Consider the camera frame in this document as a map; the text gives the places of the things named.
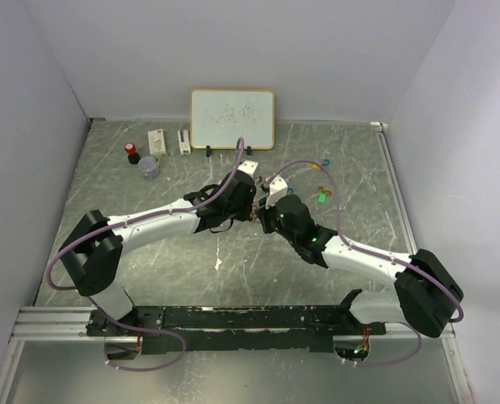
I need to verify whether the clear plastic cup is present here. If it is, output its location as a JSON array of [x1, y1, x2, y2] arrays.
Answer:
[[138, 156, 160, 179]]

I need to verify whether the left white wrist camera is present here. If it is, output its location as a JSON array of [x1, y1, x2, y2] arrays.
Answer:
[[237, 160, 259, 179]]

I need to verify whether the right aluminium side rail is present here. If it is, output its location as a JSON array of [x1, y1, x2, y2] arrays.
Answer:
[[370, 121, 475, 403]]

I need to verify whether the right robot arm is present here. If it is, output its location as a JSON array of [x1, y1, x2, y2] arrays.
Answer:
[[258, 194, 464, 338]]

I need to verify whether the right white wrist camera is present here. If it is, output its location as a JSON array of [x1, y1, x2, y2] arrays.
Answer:
[[265, 176, 288, 209]]

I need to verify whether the red black stamp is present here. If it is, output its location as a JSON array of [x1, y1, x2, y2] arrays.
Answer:
[[125, 142, 141, 165]]

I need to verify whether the small whiteboard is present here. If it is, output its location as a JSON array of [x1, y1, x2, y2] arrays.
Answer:
[[189, 89, 275, 151]]

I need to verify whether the red S carabiner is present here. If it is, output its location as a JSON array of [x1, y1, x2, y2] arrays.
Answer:
[[251, 204, 258, 221]]

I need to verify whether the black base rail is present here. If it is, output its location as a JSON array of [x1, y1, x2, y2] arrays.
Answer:
[[86, 304, 386, 354]]

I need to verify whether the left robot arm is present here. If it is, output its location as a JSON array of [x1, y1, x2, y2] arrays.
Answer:
[[60, 169, 256, 336]]

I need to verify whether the green tag key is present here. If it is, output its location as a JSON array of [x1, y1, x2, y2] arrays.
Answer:
[[317, 192, 328, 205]]

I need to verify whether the white green box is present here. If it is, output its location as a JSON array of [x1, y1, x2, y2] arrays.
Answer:
[[147, 129, 168, 159]]

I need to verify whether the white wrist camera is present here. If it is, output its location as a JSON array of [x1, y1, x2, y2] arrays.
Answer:
[[237, 160, 259, 179], [265, 176, 288, 209]]

